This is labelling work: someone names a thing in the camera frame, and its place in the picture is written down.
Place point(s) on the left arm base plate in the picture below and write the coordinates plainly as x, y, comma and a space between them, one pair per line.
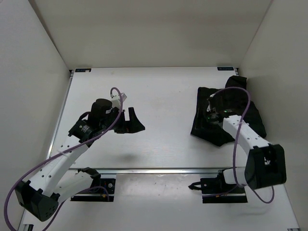
99, 191

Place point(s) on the left blue table label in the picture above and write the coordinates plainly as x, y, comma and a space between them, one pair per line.
82, 70

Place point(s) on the blue table label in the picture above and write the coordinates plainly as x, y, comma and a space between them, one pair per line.
225, 68
82, 70

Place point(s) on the black pleated skirt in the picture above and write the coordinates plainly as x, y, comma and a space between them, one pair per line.
231, 99

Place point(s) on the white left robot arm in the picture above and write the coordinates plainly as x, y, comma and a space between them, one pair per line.
42, 194

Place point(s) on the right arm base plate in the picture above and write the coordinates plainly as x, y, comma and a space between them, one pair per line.
217, 191

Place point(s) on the aluminium table rail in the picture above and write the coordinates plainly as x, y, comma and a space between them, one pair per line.
158, 171

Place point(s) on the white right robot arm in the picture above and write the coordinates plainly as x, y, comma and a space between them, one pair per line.
265, 165

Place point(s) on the right blue table label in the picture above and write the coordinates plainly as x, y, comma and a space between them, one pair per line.
225, 68

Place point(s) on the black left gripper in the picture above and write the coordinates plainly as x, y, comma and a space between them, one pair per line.
134, 123

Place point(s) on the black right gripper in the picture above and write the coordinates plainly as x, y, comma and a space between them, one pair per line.
208, 112

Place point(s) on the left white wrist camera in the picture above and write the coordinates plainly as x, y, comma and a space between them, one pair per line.
116, 101

